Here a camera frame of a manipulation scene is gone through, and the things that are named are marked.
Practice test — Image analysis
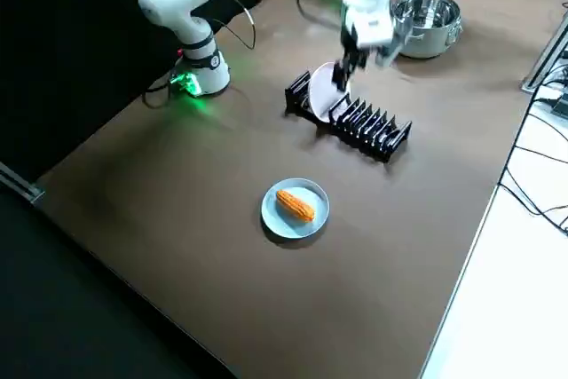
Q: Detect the light blue plate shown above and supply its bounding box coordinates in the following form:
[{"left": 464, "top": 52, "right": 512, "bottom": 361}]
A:
[{"left": 260, "top": 178, "right": 331, "bottom": 240}]

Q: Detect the black dish rack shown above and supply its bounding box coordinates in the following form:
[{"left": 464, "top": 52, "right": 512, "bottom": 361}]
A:
[{"left": 283, "top": 68, "right": 413, "bottom": 163}]

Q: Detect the black base cable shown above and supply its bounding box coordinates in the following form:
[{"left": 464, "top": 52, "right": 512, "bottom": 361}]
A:
[{"left": 140, "top": 79, "right": 179, "bottom": 110}]

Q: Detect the white plate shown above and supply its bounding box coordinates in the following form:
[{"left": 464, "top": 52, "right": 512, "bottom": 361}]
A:
[{"left": 308, "top": 61, "right": 351, "bottom": 123}]

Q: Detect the aluminium frame profile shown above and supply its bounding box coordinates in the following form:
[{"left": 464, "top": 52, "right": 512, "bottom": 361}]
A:
[{"left": 0, "top": 160, "right": 46, "bottom": 205}]

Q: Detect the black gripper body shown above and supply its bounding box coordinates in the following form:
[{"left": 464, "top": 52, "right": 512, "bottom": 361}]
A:
[{"left": 339, "top": 23, "right": 396, "bottom": 63}]

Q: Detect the stainless steel pot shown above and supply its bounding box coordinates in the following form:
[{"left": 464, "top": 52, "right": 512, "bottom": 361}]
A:
[{"left": 390, "top": 0, "right": 463, "bottom": 59}]

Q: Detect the black loose-ended arm cable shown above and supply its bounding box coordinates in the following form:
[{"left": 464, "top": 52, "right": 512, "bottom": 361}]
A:
[{"left": 190, "top": 0, "right": 257, "bottom": 51}]

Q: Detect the black table cable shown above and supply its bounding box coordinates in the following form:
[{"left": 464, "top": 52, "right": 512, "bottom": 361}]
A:
[{"left": 495, "top": 83, "right": 568, "bottom": 238}]

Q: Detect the aluminium camera post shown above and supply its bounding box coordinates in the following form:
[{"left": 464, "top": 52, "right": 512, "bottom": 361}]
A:
[{"left": 519, "top": 10, "right": 568, "bottom": 95}]

